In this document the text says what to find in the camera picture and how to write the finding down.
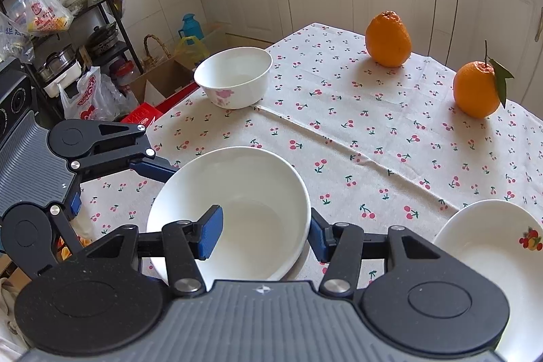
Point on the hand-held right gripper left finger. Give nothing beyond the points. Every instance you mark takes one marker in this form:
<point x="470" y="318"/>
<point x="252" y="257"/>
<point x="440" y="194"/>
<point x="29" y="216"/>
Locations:
<point x="212" y="230"/>

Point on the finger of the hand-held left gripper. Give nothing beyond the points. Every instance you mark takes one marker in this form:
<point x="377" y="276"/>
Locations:
<point x="76" y="204"/>
<point x="152" y="169"/>

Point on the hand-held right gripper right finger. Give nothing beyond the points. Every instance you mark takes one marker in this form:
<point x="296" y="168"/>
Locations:
<point x="317" y="237"/>

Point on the large white bowl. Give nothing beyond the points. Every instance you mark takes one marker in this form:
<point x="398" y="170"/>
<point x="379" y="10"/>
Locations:
<point x="254" y="175"/>

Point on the small white bowl pink flowers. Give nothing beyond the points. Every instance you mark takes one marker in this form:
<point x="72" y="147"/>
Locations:
<point x="237" y="73"/>

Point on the small deep plate fruit print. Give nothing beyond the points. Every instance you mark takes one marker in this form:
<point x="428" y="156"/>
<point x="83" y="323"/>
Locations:
<point x="488" y="260"/>

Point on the red printed box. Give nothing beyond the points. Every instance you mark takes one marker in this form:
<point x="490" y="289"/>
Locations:
<point x="142" y="114"/>

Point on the cardboard box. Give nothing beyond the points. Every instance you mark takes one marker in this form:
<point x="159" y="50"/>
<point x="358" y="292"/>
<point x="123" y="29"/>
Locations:
<point x="161" y="80"/>

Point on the jar with red lid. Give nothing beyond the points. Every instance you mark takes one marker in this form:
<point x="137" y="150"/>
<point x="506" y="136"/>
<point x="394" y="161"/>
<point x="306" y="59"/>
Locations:
<point x="122" y="72"/>

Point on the steel steamer pot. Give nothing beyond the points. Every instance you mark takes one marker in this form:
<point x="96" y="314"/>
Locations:
<point x="59" y="67"/>

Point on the cherry print tablecloth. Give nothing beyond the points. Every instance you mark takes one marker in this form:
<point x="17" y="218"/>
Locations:
<point x="360" y="141"/>

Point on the black lidded pot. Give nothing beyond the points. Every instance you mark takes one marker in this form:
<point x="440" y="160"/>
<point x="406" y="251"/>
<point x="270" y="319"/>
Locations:
<point x="102" y="37"/>

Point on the teal thermos jug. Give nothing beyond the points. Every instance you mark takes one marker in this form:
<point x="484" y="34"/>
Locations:
<point x="191" y="29"/>

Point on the plastic bag yellow red print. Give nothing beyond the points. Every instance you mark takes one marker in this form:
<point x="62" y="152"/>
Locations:
<point x="46" y="12"/>

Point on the black metal shelf rack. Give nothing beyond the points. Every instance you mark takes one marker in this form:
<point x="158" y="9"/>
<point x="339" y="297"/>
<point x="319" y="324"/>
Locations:
<point x="110" y="12"/>

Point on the bumpy orange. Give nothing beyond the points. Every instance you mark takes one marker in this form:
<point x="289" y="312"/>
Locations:
<point x="388" y="42"/>

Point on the orange with green leaf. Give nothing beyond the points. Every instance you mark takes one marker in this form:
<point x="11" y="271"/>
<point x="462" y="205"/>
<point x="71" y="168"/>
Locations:
<point x="475" y="90"/>

